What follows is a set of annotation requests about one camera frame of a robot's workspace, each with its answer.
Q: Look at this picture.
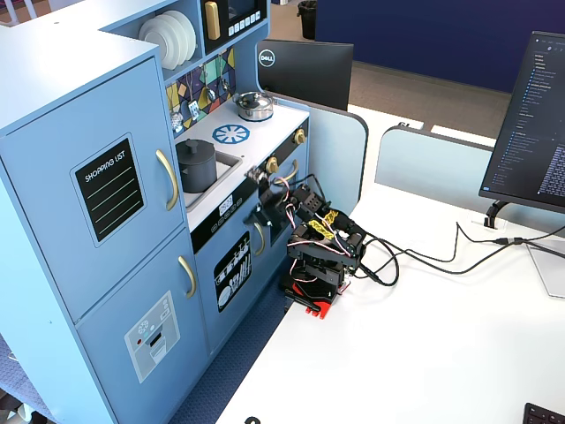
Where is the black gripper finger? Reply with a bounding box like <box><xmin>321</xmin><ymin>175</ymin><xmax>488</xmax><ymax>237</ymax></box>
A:
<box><xmin>242</xmin><ymin>205</ymin><xmax>272</xmax><ymax>228</ymax></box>
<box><xmin>266</xmin><ymin>210</ymin><xmax>286</xmax><ymax>234</ymax></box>

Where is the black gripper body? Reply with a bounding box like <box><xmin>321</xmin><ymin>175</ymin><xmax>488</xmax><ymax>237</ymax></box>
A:
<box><xmin>259</xmin><ymin>178</ymin><xmax>298</xmax><ymax>230</ymax></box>

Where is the red robot base clamp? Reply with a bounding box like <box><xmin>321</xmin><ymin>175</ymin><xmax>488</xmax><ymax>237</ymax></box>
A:
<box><xmin>282</xmin><ymin>273</ymin><xmax>350</xmax><ymax>321</ymax></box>

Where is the steel lid with black knob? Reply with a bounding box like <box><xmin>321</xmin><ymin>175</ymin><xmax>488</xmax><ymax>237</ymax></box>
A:
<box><xmin>236</xmin><ymin>91</ymin><xmax>272</xmax><ymax>111</ymax></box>

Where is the white sink basin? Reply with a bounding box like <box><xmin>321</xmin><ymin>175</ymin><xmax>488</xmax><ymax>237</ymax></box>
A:
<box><xmin>183</xmin><ymin>150</ymin><xmax>245</xmax><ymax>210</ymax></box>

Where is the gray toy cooking pot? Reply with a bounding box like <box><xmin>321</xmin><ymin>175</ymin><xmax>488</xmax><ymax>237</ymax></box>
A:
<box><xmin>176</xmin><ymin>149</ymin><xmax>219</xmax><ymax>194</ymax></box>

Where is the light blue desk divider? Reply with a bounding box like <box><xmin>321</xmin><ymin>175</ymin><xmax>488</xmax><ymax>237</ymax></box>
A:
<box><xmin>374</xmin><ymin>125</ymin><xmax>565</xmax><ymax>236</ymax></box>
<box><xmin>269</xmin><ymin>90</ymin><xmax>370</xmax><ymax>214</ymax></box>

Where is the shiny steel toy pot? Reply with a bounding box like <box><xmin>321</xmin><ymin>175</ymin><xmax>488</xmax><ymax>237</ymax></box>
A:
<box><xmin>232</xmin><ymin>95</ymin><xmax>275</xmax><ymax>123</ymax></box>

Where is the hanging steel spatula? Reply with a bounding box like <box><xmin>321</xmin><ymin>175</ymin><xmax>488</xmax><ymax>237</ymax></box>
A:
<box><xmin>186</xmin><ymin>72</ymin><xmax>201</xmax><ymax>120</ymax></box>

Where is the hanging steel spoon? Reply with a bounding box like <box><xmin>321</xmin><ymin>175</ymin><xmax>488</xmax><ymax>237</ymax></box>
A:
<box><xmin>203</xmin><ymin>64</ymin><xmax>218</xmax><ymax>102</ymax></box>

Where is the hanging steel slotted utensil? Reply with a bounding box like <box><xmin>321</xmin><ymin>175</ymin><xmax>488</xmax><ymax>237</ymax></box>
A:
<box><xmin>169</xmin><ymin>86</ymin><xmax>185</xmax><ymax>133</ymax></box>

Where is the hanging steel ladle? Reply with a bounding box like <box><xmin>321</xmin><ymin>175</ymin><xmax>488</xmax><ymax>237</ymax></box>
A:
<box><xmin>217</xmin><ymin>55</ymin><xmax>231</xmax><ymax>95</ymax></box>

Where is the black Dell monitor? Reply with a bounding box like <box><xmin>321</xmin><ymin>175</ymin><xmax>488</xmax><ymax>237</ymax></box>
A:
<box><xmin>256</xmin><ymin>38</ymin><xmax>355</xmax><ymax>112</ymax></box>

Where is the blue toy kitchen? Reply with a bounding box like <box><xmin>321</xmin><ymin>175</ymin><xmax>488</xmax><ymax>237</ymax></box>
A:
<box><xmin>0</xmin><ymin>0</ymin><xmax>311</xmax><ymax>424</ymax></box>

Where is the black trash bin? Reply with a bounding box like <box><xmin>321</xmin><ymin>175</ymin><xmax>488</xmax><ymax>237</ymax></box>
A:
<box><xmin>297</xmin><ymin>0</ymin><xmax>319</xmax><ymax>42</ymax></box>

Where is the white toy plate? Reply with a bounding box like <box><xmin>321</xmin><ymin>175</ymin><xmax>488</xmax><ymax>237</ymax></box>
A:
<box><xmin>138</xmin><ymin>18</ymin><xmax>174</xmax><ymax>71</ymax></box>
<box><xmin>165</xmin><ymin>9</ymin><xmax>199</xmax><ymax>61</ymax></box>
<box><xmin>154</xmin><ymin>13</ymin><xmax>189</xmax><ymax>67</ymax></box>

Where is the black toy microwave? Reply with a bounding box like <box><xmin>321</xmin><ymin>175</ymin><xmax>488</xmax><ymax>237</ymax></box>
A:
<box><xmin>200</xmin><ymin>0</ymin><xmax>270</xmax><ymax>55</ymax></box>

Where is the monitor showing dark code screen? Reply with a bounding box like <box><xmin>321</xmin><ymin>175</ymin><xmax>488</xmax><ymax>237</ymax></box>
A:
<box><xmin>478</xmin><ymin>30</ymin><xmax>565</xmax><ymax>216</ymax></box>

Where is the black keyboard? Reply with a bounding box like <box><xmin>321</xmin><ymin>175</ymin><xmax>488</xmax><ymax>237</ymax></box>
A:
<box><xmin>523</xmin><ymin>402</ymin><xmax>565</xmax><ymax>424</ymax></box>

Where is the gold dishwasher door handle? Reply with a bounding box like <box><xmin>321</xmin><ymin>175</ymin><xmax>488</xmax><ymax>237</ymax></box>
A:
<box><xmin>252</xmin><ymin>222</ymin><xmax>267</xmax><ymax>257</ymax></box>

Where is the gold oven door handle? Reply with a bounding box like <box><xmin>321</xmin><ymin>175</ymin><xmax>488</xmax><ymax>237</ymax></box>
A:
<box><xmin>273</xmin><ymin>159</ymin><xmax>300</xmax><ymax>186</ymax></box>

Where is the short gold freezer handle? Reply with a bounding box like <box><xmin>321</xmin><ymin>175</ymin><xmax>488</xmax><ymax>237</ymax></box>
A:
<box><xmin>177</xmin><ymin>254</ymin><xmax>198</xmax><ymax>299</ymax></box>

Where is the long gold fridge handle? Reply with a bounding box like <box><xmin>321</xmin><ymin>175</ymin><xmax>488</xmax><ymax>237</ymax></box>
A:
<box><xmin>154</xmin><ymin>148</ymin><xmax>180</xmax><ymax>212</ymax></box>

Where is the thin black cable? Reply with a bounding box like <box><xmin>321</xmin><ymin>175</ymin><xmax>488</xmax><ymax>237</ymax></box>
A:
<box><xmin>365</xmin><ymin>220</ymin><xmax>502</xmax><ymax>266</ymax></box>

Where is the gold microwave handle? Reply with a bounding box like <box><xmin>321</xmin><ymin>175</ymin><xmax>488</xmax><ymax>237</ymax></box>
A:
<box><xmin>204</xmin><ymin>1</ymin><xmax>222</xmax><ymax>42</ymax></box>

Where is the black cable with inline adapter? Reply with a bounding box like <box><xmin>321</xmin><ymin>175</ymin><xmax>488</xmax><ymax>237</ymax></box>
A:
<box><xmin>352</xmin><ymin>228</ymin><xmax>565</xmax><ymax>288</ymax></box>

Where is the silver monitor base plate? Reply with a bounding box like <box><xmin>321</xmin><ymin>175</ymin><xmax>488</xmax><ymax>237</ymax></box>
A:
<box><xmin>526</xmin><ymin>242</ymin><xmax>565</xmax><ymax>299</ymax></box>

